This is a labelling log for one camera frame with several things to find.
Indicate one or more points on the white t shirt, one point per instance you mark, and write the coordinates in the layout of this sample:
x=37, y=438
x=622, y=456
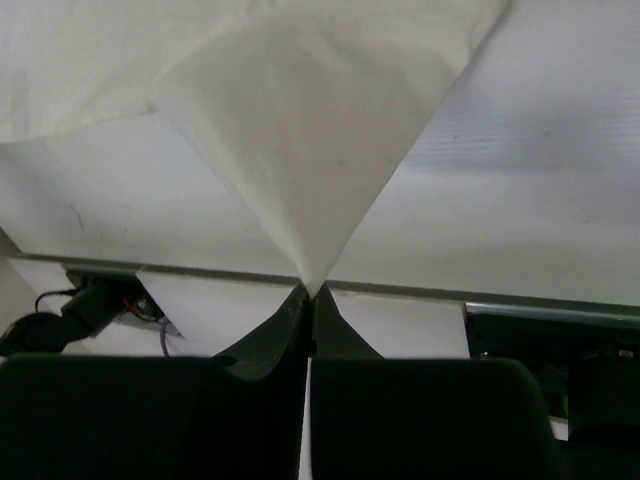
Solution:
x=304, y=108

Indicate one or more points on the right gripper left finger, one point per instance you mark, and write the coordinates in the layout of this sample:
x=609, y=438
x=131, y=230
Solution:
x=234, y=415

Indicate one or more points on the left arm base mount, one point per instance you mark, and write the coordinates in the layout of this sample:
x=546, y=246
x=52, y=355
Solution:
x=62, y=317

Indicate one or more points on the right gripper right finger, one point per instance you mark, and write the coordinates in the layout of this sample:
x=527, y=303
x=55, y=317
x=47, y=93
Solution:
x=378, y=418

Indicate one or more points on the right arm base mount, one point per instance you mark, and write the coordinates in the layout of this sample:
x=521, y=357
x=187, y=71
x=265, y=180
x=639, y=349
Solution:
x=549, y=342

